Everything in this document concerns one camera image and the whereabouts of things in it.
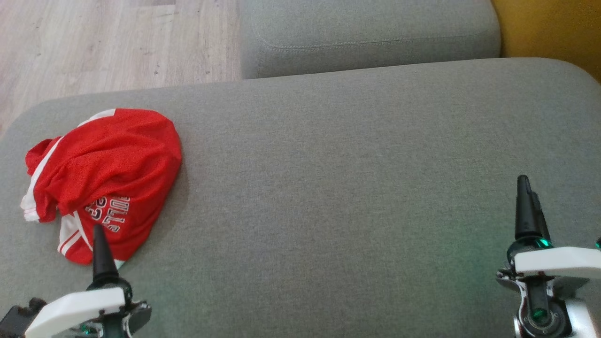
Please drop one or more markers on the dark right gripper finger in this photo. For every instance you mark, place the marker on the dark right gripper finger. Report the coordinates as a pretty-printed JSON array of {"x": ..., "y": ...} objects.
[
  {"x": 543, "y": 225},
  {"x": 525, "y": 211}
]

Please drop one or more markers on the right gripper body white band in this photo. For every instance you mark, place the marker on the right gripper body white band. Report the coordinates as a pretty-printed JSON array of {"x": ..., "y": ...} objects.
[{"x": 554, "y": 263}]

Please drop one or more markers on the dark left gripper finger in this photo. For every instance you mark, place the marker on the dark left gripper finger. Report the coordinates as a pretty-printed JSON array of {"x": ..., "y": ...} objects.
[{"x": 102, "y": 258}]

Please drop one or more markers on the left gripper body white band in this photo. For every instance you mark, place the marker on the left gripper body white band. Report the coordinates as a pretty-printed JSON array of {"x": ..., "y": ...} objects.
[{"x": 75, "y": 307}]

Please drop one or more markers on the red basketball shorts small print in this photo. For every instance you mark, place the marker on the red basketball shorts small print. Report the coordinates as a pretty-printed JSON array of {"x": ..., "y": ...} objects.
[{"x": 117, "y": 159}]

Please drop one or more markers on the large grey sofa seat cushion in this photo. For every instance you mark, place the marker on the large grey sofa seat cushion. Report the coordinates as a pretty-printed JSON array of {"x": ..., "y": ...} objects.
[{"x": 352, "y": 188}]

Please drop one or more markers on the yellow sofa backrest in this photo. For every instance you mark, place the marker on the yellow sofa backrest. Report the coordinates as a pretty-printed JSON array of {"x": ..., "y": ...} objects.
[{"x": 554, "y": 28}]

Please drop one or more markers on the grey sofa cushion with seam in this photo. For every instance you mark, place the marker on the grey sofa cushion with seam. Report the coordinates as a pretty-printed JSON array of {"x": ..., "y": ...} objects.
[{"x": 366, "y": 33}]

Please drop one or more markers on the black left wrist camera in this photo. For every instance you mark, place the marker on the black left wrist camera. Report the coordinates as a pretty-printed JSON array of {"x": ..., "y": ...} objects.
[{"x": 19, "y": 319}]

